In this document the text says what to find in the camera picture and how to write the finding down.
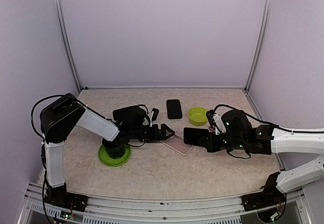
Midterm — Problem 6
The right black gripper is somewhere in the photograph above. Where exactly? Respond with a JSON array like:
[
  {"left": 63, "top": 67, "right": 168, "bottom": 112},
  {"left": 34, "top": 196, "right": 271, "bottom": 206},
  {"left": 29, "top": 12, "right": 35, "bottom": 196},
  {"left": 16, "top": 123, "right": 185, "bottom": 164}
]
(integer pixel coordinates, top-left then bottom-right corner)
[{"left": 199, "top": 131, "right": 247, "bottom": 152}]

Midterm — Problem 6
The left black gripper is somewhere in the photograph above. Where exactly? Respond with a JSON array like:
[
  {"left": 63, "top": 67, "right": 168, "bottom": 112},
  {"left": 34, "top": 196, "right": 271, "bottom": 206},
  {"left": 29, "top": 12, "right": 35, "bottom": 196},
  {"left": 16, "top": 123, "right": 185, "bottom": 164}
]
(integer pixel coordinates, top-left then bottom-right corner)
[{"left": 131, "top": 123, "right": 175, "bottom": 142}]

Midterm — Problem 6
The black phone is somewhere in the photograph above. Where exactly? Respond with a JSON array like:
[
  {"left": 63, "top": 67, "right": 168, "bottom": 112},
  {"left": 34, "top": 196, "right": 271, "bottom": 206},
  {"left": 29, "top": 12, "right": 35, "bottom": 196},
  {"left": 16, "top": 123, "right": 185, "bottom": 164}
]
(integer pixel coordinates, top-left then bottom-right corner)
[{"left": 183, "top": 127, "right": 209, "bottom": 146}]

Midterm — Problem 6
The pink phone case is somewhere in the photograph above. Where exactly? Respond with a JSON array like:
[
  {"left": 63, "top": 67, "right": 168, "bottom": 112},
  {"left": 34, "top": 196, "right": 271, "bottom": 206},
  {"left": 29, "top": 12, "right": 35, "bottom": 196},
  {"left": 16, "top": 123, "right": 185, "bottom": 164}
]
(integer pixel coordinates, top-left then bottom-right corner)
[{"left": 160, "top": 135, "right": 193, "bottom": 156}]

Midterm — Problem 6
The black phone case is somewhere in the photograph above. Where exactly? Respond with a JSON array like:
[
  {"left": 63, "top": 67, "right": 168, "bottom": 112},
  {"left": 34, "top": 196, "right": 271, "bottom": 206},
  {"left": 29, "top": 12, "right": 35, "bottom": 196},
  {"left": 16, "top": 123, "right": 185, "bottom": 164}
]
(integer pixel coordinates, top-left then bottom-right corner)
[
  {"left": 166, "top": 99, "right": 183, "bottom": 120},
  {"left": 112, "top": 105, "right": 146, "bottom": 121}
]

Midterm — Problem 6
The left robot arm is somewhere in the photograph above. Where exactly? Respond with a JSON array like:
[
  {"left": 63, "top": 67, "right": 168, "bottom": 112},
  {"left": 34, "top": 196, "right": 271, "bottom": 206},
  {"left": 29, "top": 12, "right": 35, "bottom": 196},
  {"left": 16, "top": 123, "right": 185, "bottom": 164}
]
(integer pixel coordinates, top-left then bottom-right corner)
[{"left": 40, "top": 93, "right": 175, "bottom": 206}]

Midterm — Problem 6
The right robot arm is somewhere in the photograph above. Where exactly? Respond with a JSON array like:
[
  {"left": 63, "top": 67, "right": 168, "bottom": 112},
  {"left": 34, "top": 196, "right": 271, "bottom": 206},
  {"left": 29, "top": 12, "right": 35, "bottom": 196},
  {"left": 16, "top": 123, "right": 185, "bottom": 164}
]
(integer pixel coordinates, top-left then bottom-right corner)
[{"left": 196, "top": 109, "right": 323, "bottom": 206}]

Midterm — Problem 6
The green bowl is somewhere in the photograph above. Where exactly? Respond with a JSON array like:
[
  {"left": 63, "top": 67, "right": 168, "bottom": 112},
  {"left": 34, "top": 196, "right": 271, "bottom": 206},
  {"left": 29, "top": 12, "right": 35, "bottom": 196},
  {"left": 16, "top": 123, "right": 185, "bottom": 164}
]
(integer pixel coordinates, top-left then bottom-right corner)
[{"left": 188, "top": 106, "right": 208, "bottom": 126}]

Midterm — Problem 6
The dark green mug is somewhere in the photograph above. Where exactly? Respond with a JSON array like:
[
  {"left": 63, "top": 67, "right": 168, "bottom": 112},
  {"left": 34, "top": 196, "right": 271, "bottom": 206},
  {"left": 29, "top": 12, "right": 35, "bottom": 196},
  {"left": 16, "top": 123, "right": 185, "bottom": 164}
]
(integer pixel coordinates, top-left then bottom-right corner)
[{"left": 102, "top": 139, "right": 126, "bottom": 159}]

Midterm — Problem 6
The green plate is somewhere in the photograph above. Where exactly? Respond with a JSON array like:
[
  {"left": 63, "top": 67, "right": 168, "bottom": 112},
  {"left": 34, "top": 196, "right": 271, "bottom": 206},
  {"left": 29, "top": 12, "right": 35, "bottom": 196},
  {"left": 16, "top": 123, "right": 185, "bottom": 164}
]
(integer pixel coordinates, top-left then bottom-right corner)
[{"left": 98, "top": 146, "right": 131, "bottom": 167}]

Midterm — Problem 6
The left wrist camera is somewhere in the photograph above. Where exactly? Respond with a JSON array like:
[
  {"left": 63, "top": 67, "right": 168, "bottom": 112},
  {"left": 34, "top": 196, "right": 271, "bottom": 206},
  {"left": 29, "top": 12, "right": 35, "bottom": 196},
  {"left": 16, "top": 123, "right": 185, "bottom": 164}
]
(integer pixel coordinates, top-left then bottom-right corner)
[{"left": 148, "top": 108, "right": 159, "bottom": 127}]

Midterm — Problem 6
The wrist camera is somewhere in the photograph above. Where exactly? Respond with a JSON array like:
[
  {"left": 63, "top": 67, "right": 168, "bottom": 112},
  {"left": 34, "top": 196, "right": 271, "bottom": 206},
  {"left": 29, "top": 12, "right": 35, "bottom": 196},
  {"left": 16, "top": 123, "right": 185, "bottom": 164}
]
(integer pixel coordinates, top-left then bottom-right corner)
[
  {"left": 148, "top": 108, "right": 159, "bottom": 127},
  {"left": 206, "top": 110, "right": 226, "bottom": 135}
]

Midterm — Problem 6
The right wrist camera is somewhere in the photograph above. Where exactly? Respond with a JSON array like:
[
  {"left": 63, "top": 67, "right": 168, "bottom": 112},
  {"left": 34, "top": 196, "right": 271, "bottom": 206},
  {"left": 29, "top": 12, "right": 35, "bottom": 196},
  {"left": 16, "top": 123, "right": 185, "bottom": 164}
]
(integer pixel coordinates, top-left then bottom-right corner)
[{"left": 206, "top": 110, "right": 226, "bottom": 135}]

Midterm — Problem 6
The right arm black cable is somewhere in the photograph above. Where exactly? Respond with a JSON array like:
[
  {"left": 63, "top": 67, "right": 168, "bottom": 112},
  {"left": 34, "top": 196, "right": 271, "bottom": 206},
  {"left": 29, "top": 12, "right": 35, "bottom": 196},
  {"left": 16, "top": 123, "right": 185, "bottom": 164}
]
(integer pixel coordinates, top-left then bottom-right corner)
[{"left": 214, "top": 104, "right": 294, "bottom": 133}]

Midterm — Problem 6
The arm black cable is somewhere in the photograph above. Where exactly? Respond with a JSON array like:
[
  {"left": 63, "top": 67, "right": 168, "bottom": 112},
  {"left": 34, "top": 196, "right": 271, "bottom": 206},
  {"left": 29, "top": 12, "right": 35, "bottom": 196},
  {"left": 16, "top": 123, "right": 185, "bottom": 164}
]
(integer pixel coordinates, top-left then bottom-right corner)
[
  {"left": 214, "top": 104, "right": 294, "bottom": 133},
  {"left": 30, "top": 94, "right": 64, "bottom": 138}
]

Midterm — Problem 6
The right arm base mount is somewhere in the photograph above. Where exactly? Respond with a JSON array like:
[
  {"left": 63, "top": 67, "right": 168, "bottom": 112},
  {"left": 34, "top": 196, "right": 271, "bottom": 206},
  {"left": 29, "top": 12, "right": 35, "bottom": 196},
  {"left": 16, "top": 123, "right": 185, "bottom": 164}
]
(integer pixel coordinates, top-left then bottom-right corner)
[{"left": 241, "top": 172, "right": 287, "bottom": 211}]

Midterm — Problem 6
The aluminium front rail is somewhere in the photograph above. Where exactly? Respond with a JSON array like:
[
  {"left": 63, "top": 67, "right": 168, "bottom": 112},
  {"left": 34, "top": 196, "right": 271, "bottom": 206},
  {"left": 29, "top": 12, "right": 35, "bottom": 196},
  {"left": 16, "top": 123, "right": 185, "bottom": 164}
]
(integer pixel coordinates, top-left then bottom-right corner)
[{"left": 19, "top": 180, "right": 311, "bottom": 224}]

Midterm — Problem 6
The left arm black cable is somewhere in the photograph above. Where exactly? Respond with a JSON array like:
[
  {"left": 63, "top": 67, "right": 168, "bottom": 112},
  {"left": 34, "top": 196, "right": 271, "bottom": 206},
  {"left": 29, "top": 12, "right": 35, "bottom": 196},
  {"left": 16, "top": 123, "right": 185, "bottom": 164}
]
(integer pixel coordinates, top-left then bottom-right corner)
[{"left": 30, "top": 94, "right": 64, "bottom": 138}]

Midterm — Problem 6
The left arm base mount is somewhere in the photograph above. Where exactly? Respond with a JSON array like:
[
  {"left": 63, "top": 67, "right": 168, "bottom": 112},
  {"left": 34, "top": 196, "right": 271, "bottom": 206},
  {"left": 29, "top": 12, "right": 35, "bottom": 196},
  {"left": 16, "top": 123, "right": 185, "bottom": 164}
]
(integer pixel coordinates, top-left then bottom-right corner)
[{"left": 45, "top": 184, "right": 89, "bottom": 212}]

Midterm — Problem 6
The right aluminium frame post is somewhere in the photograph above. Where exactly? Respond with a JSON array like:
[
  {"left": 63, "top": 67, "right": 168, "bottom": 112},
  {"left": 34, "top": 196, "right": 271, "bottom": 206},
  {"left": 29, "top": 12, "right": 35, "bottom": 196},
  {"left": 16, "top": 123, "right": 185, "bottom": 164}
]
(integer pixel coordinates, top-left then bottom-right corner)
[{"left": 245, "top": 0, "right": 272, "bottom": 94}]

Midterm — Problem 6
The aluminium frame post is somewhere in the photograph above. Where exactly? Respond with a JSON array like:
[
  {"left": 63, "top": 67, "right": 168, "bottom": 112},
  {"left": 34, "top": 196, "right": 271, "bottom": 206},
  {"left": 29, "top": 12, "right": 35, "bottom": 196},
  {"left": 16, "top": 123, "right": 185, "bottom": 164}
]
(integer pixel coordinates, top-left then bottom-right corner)
[
  {"left": 245, "top": 0, "right": 272, "bottom": 94},
  {"left": 54, "top": 0, "right": 82, "bottom": 93}
]

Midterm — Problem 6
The left aluminium frame post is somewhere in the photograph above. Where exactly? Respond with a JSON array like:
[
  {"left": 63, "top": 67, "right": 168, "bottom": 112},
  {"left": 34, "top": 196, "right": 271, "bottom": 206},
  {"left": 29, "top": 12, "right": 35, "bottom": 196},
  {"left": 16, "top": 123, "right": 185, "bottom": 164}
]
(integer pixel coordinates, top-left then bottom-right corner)
[{"left": 54, "top": 0, "right": 82, "bottom": 93}]

